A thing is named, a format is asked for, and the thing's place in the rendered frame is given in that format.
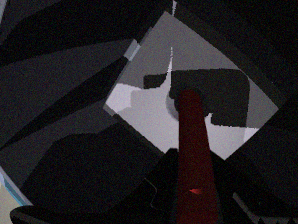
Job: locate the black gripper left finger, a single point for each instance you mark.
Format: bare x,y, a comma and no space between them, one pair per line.
149,203

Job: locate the red peg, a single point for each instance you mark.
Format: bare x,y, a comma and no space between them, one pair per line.
196,200

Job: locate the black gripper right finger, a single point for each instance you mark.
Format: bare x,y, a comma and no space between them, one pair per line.
241,201

